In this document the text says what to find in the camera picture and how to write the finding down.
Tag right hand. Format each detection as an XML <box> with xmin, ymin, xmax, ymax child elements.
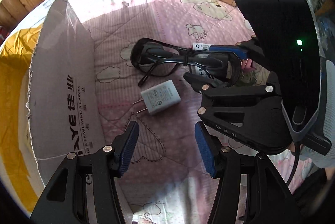
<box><xmin>287</xmin><ymin>142</ymin><xmax>304</xmax><ymax>155</ymax></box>

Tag white Jiaye cardboard box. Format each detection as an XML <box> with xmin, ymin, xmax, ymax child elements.
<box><xmin>0</xmin><ymin>0</ymin><xmax>107</xmax><ymax>214</ymax></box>

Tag white usb charger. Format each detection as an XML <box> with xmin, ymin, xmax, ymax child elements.
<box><xmin>133</xmin><ymin>79</ymin><xmax>181</xmax><ymax>115</ymax></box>

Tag pink cartoon quilt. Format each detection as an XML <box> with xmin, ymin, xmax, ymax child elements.
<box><xmin>69</xmin><ymin>0</ymin><xmax>252</xmax><ymax>223</ymax></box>

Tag pink binder clip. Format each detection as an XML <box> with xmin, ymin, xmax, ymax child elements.
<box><xmin>241</xmin><ymin>58</ymin><xmax>255</xmax><ymax>73</ymax></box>

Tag black safety glasses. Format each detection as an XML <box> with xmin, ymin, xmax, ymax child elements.
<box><xmin>130</xmin><ymin>37</ymin><xmax>242</xmax><ymax>87</ymax></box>

